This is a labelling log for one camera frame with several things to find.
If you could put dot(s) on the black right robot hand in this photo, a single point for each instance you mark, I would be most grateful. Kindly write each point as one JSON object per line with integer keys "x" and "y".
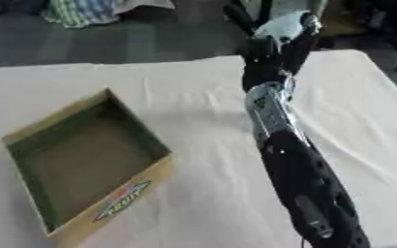
{"x": 264, "y": 69}

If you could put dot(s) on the pale translucent plastic bottle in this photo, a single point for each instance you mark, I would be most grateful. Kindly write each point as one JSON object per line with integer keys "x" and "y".
{"x": 284, "y": 26}

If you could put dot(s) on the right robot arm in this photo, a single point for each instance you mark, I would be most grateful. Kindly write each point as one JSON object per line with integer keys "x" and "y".
{"x": 303, "y": 174}

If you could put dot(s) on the tan cardboard box green inside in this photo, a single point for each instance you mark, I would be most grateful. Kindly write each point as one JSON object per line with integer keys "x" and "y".
{"x": 89, "y": 161}

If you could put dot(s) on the black chair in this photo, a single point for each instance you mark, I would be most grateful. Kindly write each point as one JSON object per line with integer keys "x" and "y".
{"x": 388, "y": 22}

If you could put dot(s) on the green white checked cloth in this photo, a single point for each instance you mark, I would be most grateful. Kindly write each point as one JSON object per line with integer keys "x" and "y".
{"x": 80, "y": 12}

